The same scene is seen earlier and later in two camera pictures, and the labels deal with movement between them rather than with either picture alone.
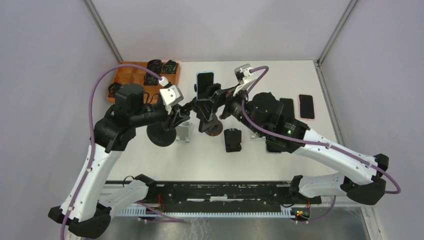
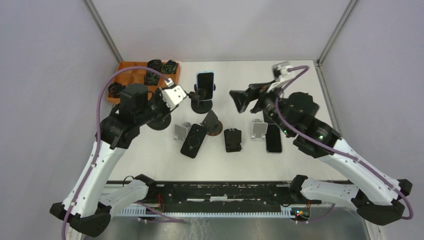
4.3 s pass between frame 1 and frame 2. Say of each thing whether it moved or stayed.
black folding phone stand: stayed
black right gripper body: moved
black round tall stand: moved
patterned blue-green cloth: stayed
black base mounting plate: stayed
